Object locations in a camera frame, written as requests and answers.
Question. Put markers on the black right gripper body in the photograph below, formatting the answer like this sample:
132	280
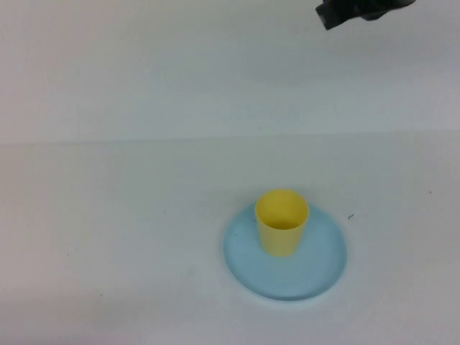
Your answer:
381	8

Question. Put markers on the yellow plastic cup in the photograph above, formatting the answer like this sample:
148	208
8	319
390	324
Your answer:
280	240

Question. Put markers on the light blue round plate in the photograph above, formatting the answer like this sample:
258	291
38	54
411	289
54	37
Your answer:
287	276

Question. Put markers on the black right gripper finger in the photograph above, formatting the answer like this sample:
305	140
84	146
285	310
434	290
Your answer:
334	16

